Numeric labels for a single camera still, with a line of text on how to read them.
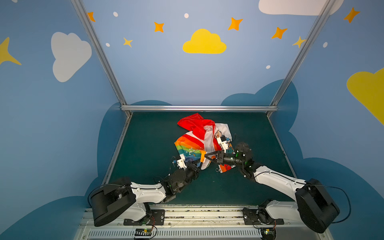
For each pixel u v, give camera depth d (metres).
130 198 0.44
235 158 0.69
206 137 1.04
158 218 0.73
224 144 0.75
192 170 0.70
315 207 0.42
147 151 0.99
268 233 0.73
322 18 0.73
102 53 0.85
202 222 0.73
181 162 0.75
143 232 0.73
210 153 0.75
